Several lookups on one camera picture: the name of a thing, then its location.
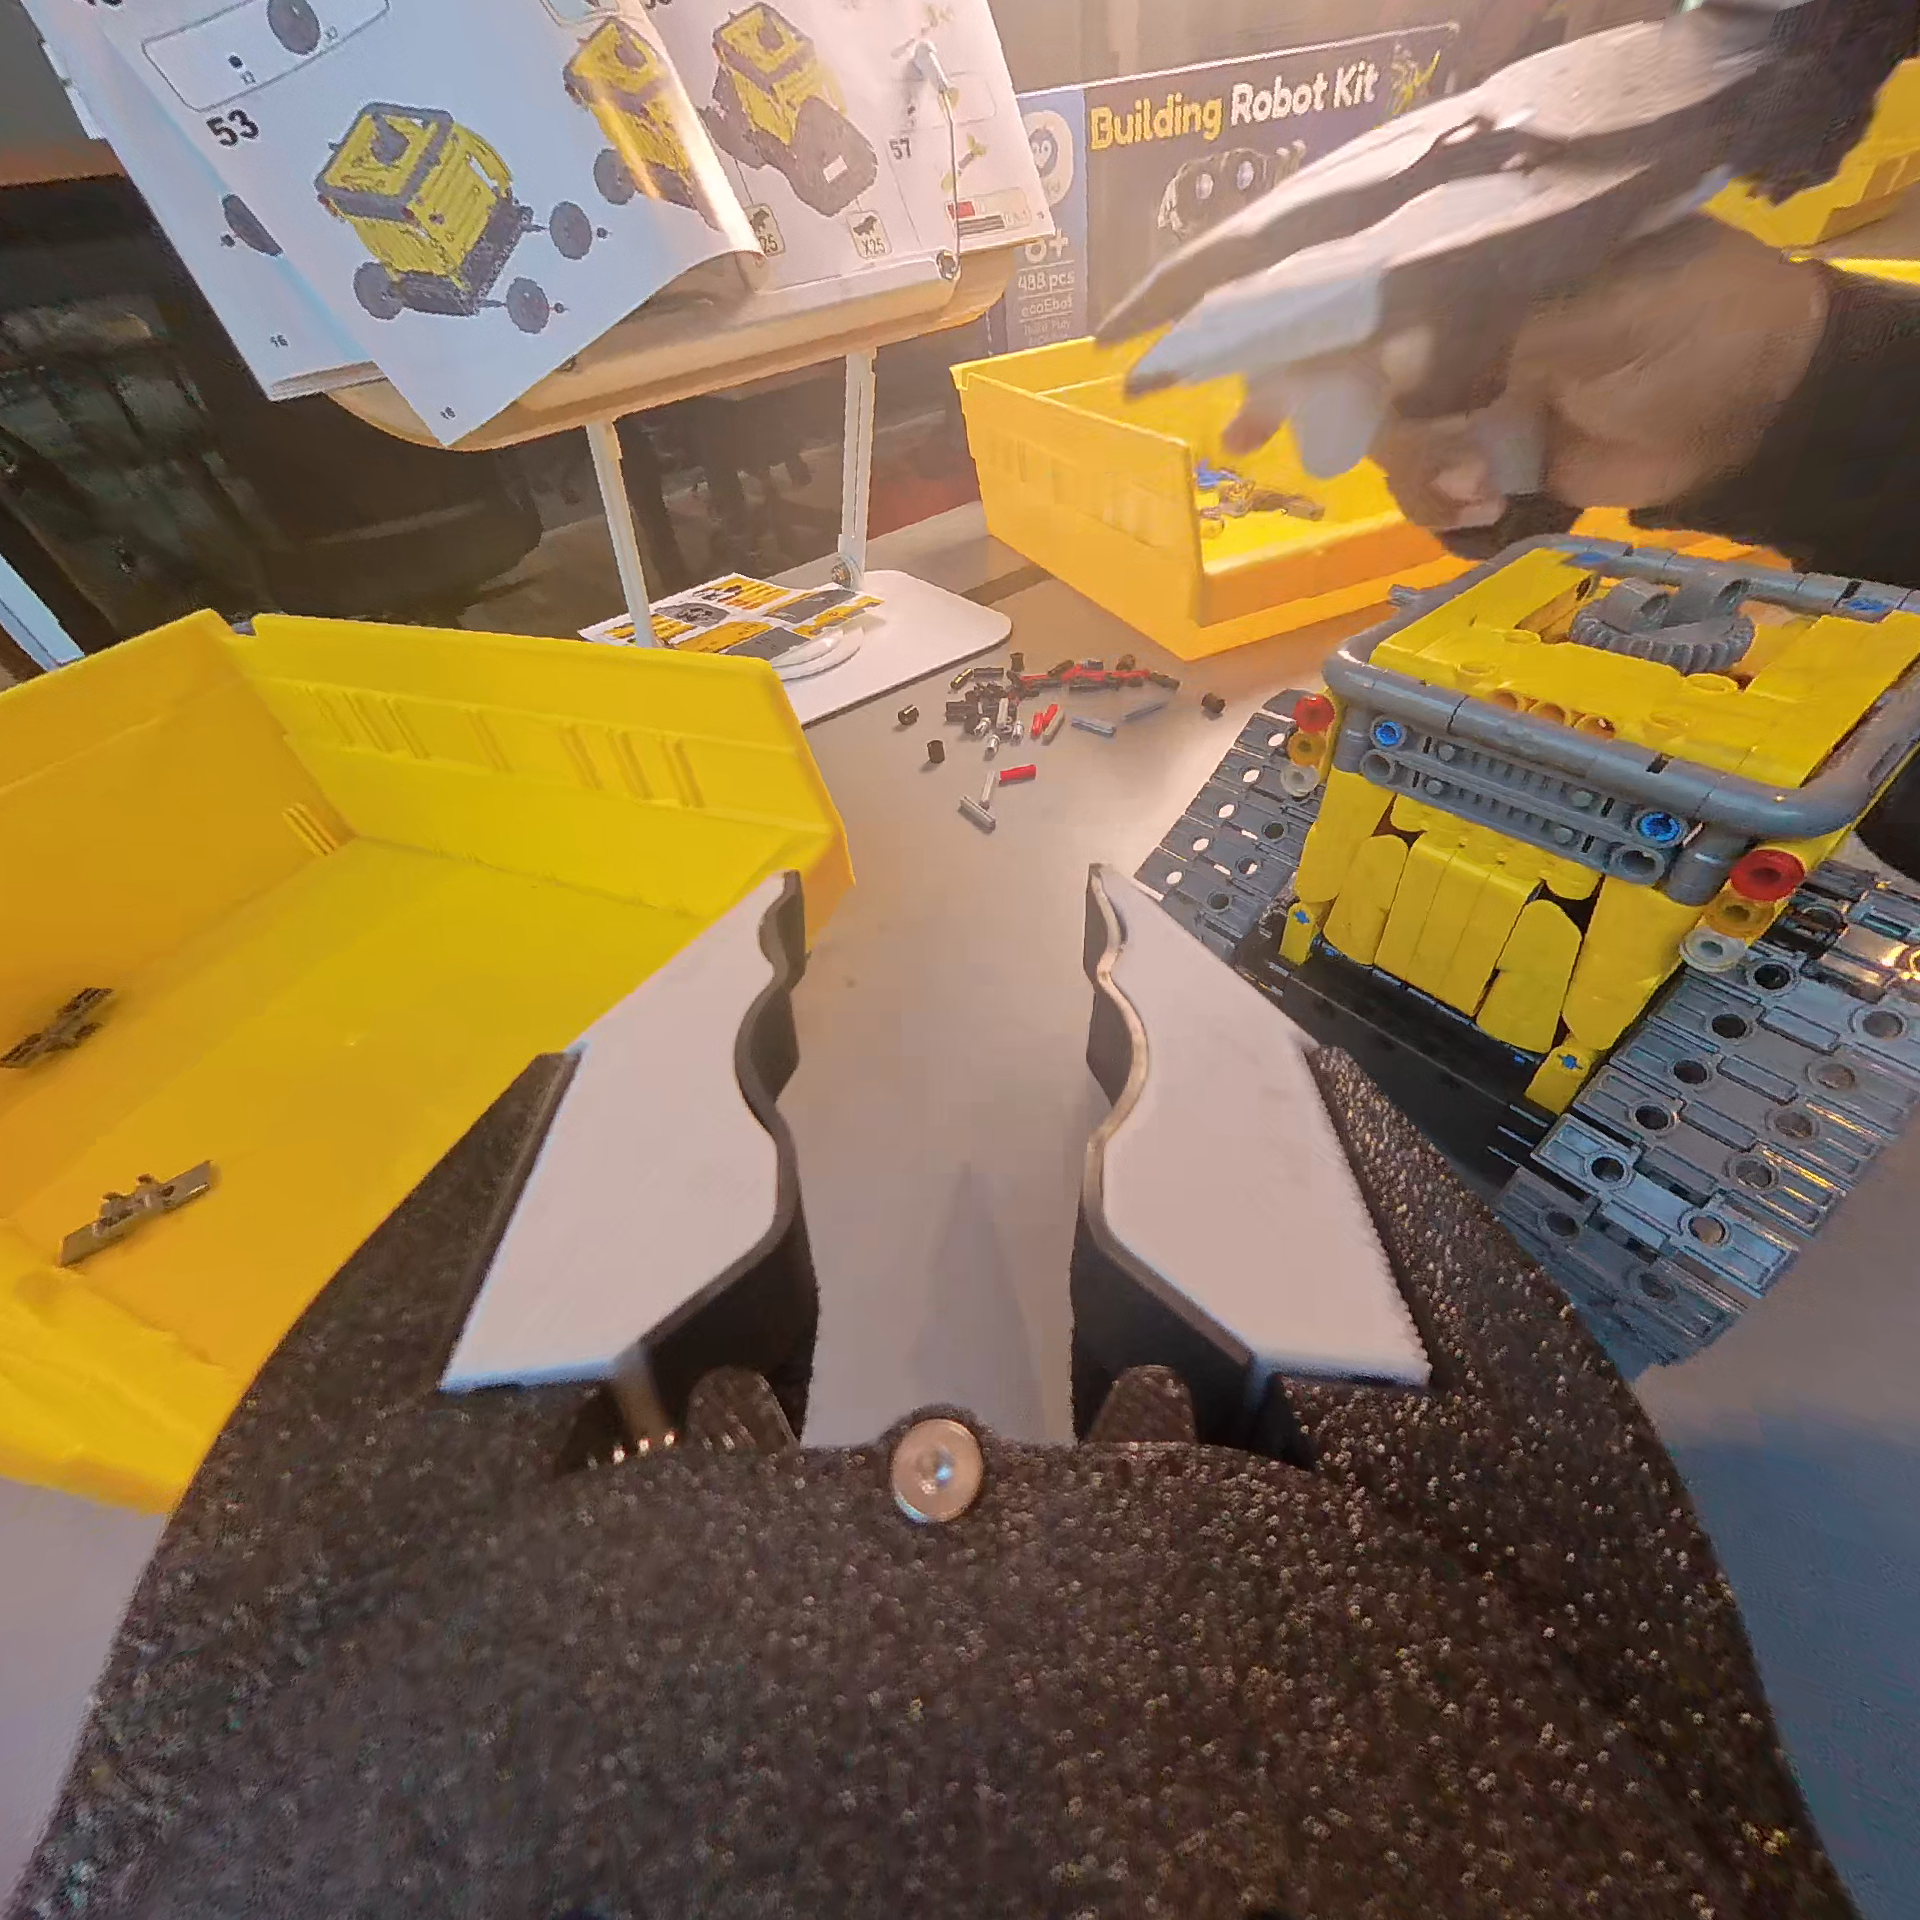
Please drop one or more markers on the heap of grey blue pieces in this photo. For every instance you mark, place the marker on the heap of grey blue pieces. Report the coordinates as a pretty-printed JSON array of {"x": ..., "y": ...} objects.
[{"x": 1261, "y": 499}]

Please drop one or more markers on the yellow building-block toy vehicle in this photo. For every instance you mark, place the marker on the yellow building-block toy vehicle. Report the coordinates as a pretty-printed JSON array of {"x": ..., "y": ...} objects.
[{"x": 1471, "y": 901}]

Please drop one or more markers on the blue toy kit box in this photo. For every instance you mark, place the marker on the blue toy kit box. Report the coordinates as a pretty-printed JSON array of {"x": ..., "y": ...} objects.
[{"x": 1141, "y": 195}]

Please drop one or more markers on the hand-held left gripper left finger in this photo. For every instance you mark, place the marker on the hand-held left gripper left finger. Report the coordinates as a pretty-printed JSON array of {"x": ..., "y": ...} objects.
[{"x": 630, "y": 1202}]

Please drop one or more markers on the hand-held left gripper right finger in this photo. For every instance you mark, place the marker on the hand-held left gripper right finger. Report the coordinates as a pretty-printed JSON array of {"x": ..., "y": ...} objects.
[{"x": 1261, "y": 1202}]

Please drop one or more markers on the person's right hand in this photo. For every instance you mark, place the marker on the person's right hand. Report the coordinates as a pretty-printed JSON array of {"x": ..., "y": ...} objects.
[{"x": 1650, "y": 377}]

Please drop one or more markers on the yellow plastic storage bin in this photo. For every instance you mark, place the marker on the yellow plastic storage bin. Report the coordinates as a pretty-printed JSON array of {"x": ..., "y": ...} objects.
[
  {"x": 376, "y": 961},
  {"x": 1079, "y": 481},
  {"x": 1846, "y": 195}
]

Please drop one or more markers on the instruction booklet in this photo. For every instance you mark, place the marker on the instruction booklet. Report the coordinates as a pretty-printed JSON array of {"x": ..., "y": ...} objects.
[{"x": 450, "y": 181}]

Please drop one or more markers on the wooden board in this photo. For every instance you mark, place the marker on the wooden board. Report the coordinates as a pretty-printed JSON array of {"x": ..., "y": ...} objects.
[{"x": 720, "y": 361}]

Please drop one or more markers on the grey desk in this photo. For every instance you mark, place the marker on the grey desk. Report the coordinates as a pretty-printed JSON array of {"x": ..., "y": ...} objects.
[{"x": 961, "y": 975}]

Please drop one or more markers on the small grey track link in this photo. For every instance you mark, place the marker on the small grey track link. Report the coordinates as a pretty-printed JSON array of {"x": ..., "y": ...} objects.
[
  {"x": 136, "y": 1212},
  {"x": 53, "y": 1027}
]

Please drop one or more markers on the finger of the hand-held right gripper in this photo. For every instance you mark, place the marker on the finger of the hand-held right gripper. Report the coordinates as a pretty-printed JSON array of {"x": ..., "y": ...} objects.
[
  {"x": 1320, "y": 212},
  {"x": 1289, "y": 324}
]

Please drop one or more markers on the yellow black sticker sheet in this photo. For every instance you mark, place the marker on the yellow black sticker sheet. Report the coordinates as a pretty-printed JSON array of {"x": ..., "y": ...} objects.
[{"x": 720, "y": 615}]

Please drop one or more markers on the pile of small building pieces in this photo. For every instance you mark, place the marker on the pile of small building pieces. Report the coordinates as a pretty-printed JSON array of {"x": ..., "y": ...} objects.
[{"x": 1003, "y": 706}]

